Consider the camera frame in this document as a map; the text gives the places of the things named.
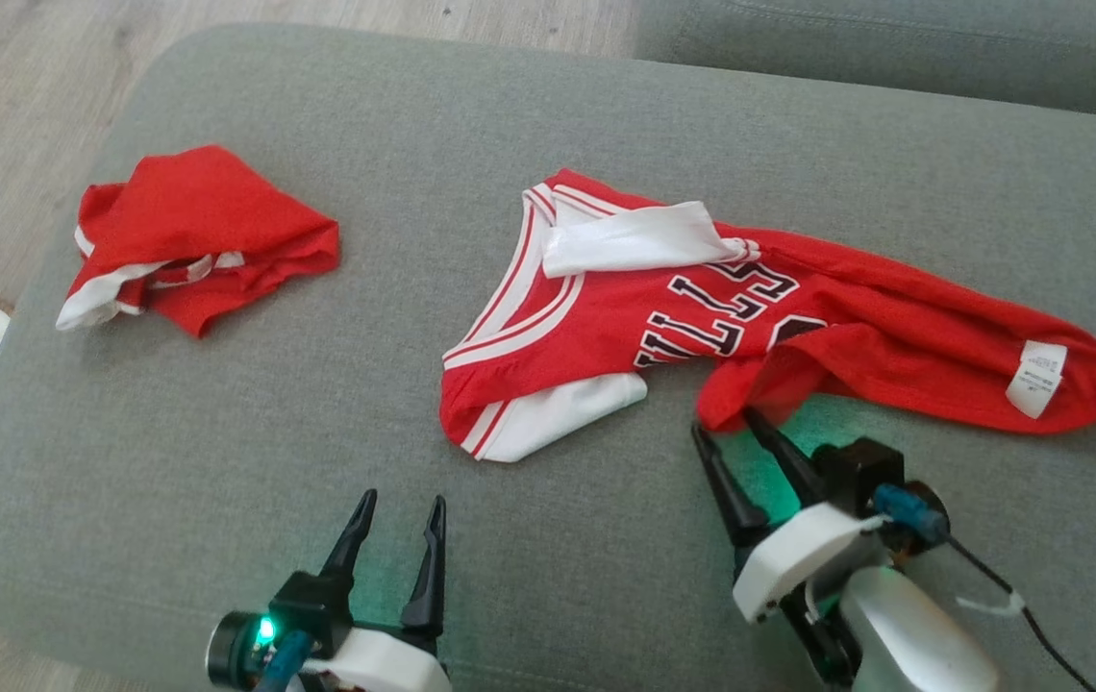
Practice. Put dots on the red shorts white trim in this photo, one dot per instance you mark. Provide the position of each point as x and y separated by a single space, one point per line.
202 211

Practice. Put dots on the red basketball jersey black lettering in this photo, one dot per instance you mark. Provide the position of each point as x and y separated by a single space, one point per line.
606 308

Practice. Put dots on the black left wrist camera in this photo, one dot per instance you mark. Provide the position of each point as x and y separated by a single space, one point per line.
312 605

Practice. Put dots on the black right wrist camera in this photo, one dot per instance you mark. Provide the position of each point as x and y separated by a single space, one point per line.
860 471

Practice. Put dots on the large grey sofa ottoman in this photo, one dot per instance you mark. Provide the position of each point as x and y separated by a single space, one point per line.
317 432

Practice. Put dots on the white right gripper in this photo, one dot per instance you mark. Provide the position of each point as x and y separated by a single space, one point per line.
798 557

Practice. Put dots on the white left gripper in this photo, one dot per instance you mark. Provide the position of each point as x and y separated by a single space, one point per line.
375 663

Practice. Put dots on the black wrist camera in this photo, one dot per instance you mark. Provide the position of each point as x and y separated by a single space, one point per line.
312 605
860 471

